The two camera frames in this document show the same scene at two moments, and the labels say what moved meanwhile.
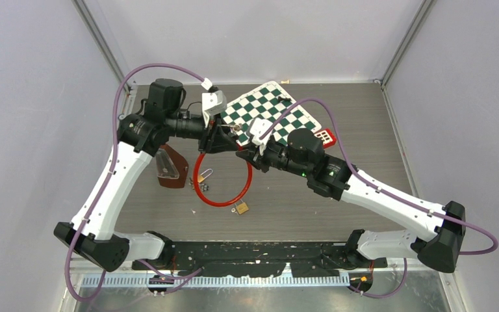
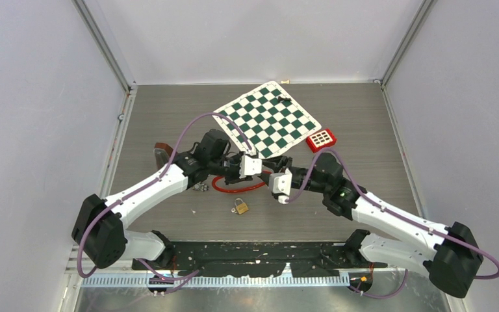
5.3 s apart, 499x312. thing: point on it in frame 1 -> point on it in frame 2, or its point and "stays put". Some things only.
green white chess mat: (266, 103) stays put
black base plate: (258, 258) stays put
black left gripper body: (212, 131) -> (231, 168)
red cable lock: (233, 204) -> (219, 188)
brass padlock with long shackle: (242, 208) stays put
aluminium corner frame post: (422, 10) stays put
